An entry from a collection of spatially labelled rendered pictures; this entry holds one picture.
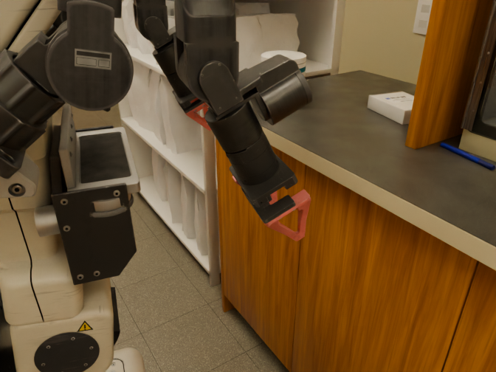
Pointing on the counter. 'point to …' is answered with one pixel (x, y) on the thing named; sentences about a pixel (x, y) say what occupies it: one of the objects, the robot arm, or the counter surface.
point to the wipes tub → (288, 57)
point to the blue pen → (468, 156)
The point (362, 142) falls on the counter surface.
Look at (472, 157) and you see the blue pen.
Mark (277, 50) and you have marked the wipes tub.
